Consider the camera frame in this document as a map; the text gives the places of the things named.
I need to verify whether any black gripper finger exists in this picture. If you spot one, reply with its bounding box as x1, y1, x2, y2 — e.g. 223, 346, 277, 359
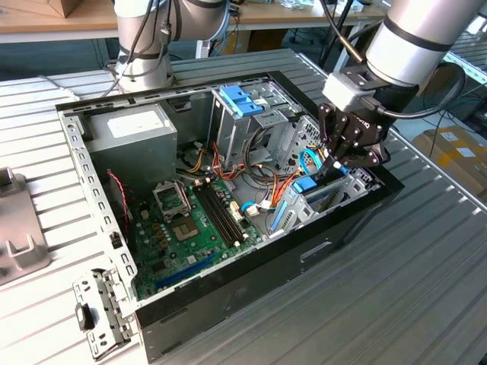
317, 103, 363, 171
341, 143, 392, 169

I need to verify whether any blue SATA wire black plug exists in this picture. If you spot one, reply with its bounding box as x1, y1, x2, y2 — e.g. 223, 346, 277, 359
298, 148, 333, 179

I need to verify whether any hard disk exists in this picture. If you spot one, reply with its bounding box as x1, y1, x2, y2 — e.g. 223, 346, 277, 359
268, 163, 351, 235

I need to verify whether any multicolour disk power wire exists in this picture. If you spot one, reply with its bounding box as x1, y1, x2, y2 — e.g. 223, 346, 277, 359
272, 142, 330, 211

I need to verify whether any grey metal disk bay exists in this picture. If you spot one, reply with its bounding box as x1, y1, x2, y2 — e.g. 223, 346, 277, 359
266, 115, 384, 240

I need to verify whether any cardboard box yellow tape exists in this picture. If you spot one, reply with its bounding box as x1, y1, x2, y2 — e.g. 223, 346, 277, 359
412, 126, 487, 198

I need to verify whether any brown cardboard panel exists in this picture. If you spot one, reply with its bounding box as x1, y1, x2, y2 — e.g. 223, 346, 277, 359
420, 65, 462, 98

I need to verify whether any grey metal drive cage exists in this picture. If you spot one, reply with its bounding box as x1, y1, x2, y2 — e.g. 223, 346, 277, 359
207, 81, 302, 170

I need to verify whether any blue plastic drive latch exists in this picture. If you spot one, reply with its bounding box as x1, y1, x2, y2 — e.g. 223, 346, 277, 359
219, 86, 264, 119

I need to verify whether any metal slat rack table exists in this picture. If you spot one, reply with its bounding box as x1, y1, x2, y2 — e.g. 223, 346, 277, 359
443, 30, 487, 81

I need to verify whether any black RAM slot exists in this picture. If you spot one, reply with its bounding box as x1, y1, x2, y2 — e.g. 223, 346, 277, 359
196, 185, 233, 249
208, 181, 246, 243
204, 182, 241, 246
199, 183, 237, 247

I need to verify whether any thin locking lever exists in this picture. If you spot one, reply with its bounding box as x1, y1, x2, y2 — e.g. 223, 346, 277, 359
179, 182, 191, 214

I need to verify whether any open black PC case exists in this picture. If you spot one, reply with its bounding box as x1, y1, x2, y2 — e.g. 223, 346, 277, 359
55, 70, 406, 364

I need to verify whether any CPU socket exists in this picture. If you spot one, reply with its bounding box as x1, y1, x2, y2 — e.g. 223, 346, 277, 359
169, 217, 202, 243

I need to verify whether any metal socket cover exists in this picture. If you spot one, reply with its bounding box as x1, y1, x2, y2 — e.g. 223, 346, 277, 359
151, 181, 191, 222

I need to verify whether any green motherboard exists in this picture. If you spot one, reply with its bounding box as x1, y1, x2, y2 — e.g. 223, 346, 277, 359
129, 175, 264, 301

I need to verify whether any grey power supply unit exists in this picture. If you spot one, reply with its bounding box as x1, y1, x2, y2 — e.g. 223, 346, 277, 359
85, 103, 179, 189

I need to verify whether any blue expansion slot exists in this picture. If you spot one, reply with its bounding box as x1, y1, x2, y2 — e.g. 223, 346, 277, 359
154, 252, 217, 292

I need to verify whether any wooden desk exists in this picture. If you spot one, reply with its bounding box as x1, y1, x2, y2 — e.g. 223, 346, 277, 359
0, 0, 389, 45

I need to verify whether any small cardboard box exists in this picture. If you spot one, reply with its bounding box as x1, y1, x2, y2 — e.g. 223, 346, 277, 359
36, 0, 83, 18

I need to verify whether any grey parts rack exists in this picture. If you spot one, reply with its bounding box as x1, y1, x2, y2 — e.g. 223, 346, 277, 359
0, 166, 53, 287

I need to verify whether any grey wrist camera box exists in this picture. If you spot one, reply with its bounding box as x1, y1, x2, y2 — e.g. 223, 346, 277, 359
321, 71, 377, 112

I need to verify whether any black cable brass connector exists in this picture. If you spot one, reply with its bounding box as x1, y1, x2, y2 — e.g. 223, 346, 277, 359
318, 0, 385, 64

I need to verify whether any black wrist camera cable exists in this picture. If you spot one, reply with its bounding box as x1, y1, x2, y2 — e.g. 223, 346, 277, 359
360, 62, 468, 117

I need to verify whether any multicolour power wire bundle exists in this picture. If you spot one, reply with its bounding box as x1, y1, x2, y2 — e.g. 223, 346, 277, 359
211, 141, 296, 208

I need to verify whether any yellow and black wire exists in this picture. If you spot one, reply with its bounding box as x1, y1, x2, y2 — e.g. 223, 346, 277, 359
181, 141, 209, 175

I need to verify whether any red twisted fan wire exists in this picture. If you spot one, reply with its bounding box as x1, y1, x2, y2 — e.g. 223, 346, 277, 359
105, 170, 133, 233

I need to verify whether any black cable with plug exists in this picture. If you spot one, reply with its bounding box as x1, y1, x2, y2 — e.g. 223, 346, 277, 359
37, 0, 157, 102

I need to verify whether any metal card retention bracket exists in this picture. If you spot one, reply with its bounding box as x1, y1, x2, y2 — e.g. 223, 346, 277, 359
72, 267, 141, 361

